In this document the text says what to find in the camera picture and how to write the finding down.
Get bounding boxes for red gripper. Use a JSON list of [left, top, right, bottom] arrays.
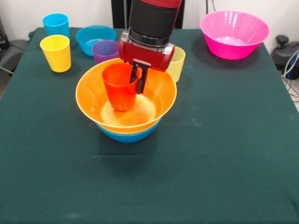
[[118, 30, 176, 95]]

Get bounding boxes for red cup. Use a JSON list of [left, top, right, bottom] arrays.
[[102, 63, 141, 112]]

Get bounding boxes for orange bowl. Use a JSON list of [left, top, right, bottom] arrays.
[[75, 58, 178, 135]]

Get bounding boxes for large blue bowl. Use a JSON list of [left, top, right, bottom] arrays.
[[95, 118, 163, 144]]

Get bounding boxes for pink bowl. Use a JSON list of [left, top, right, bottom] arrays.
[[199, 10, 270, 61]]

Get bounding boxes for pale translucent yellow cup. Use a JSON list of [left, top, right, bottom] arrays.
[[167, 46, 186, 83]]

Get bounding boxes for purple cup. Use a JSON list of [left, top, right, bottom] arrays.
[[91, 40, 121, 65]]

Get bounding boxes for small blue bowl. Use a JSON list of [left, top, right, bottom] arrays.
[[75, 25, 117, 57]]

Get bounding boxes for blue cup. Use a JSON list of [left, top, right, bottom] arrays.
[[42, 13, 70, 39]]

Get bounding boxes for dark green tablecloth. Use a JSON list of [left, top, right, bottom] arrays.
[[0, 27, 299, 224]]

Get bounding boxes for black wall cables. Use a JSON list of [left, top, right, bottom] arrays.
[[205, 0, 217, 13]]

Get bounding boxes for tangle of floor cables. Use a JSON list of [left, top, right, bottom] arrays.
[[281, 50, 299, 103]]

